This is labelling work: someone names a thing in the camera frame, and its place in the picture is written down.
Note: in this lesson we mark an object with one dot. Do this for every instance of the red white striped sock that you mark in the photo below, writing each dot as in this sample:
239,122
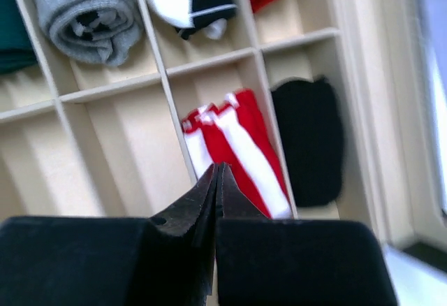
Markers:
234,132

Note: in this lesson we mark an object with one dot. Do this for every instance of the rolled grey sock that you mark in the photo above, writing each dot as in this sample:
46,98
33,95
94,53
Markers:
91,31

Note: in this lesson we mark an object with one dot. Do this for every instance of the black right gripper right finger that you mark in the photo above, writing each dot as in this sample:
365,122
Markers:
264,261

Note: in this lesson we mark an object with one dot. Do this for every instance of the black compartment storage box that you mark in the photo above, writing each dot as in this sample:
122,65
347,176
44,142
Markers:
83,139

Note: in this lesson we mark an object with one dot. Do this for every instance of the rolled teal sock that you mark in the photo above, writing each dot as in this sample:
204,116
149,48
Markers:
16,49

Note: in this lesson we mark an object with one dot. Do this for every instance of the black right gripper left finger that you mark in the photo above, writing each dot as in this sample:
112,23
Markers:
166,259

